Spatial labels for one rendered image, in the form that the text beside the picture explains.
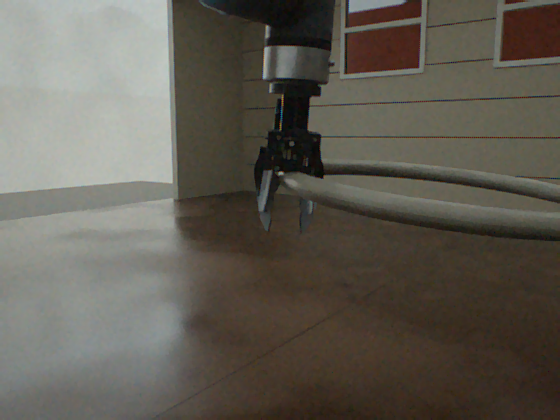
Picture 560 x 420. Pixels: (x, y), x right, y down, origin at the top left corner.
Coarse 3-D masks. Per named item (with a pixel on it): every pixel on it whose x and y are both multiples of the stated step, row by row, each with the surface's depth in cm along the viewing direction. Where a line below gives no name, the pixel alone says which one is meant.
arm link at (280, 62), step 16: (272, 48) 62; (288, 48) 60; (304, 48) 60; (272, 64) 62; (288, 64) 61; (304, 64) 61; (320, 64) 62; (272, 80) 64; (288, 80) 62; (304, 80) 61; (320, 80) 62
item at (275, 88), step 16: (288, 96) 63; (304, 96) 61; (320, 96) 66; (288, 112) 64; (304, 112) 64; (272, 128) 69; (288, 128) 64; (304, 128) 64; (272, 144) 68; (288, 144) 64; (304, 144) 63; (320, 144) 62; (272, 160) 68; (288, 160) 64; (304, 160) 63
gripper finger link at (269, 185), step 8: (264, 176) 69; (272, 176) 69; (264, 184) 69; (272, 184) 70; (264, 192) 69; (272, 192) 70; (264, 200) 66; (272, 200) 70; (264, 208) 66; (264, 216) 71; (264, 224) 71
